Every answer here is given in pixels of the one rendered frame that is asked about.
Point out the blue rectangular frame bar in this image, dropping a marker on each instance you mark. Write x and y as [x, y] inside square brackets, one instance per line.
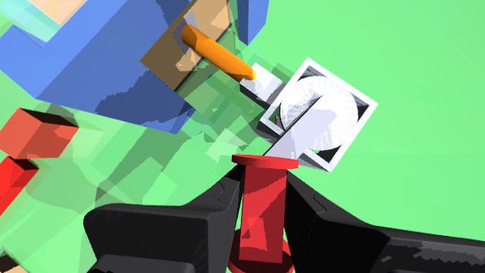
[92, 63]

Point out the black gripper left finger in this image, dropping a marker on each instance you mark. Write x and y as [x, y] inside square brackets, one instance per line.
[199, 232]

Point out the red rectangular bar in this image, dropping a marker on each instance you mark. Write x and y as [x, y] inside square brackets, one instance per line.
[15, 174]

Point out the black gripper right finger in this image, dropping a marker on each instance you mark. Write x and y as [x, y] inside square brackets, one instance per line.
[323, 237]

